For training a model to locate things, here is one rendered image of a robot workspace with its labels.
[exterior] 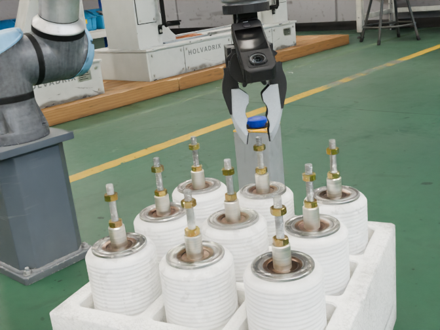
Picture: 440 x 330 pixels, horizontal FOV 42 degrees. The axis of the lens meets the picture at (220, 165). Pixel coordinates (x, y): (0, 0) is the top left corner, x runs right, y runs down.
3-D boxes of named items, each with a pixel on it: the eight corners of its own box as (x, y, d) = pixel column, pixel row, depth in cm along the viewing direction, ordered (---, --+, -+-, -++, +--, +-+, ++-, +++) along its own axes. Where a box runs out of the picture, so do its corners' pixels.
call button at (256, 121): (243, 130, 109) (242, 120, 108) (251, 125, 112) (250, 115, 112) (262, 131, 107) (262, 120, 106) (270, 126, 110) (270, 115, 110)
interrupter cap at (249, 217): (222, 236, 79) (222, 232, 79) (199, 220, 85) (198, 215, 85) (269, 222, 82) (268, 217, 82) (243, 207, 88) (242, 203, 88)
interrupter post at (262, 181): (273, 193, 93) (272, 173, 92) (260, 196, 92) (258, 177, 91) (266, 188, 95) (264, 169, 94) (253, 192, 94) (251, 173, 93)
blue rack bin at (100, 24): (76, 30, 655) (73, 11, 649) (103, 26, 682) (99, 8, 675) (103, 29, 623) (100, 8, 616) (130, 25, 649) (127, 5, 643)
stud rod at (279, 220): (287, 254, 68) (282, 194, 66) (285, 258, 67) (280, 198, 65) (278, 253, 69) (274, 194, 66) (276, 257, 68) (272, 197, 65)
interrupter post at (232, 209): (230, 226, 82) (228, 204, 81) (222, 220, 84) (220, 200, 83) (244, 221, 83) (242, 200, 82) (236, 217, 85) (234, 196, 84)
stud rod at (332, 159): (336, 188, 87) (334, 140, 85) (330, 188, 88) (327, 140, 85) (338, 186, 88) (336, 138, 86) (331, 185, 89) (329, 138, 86)
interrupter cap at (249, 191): (294, 194, 92) (294, 190, 91) (252, 205, 89) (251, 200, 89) (273, 181, 98) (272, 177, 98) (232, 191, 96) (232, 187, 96)
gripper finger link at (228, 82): (249, 113, 90) (253, 57, 88) (251, 115, 89) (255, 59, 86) (220, 112, 90) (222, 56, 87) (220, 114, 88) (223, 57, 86)
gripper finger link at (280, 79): (290, 104, 90) (278, 49, 88) (292, 106, 89) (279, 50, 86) (260, 112, 90) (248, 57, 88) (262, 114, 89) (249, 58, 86)
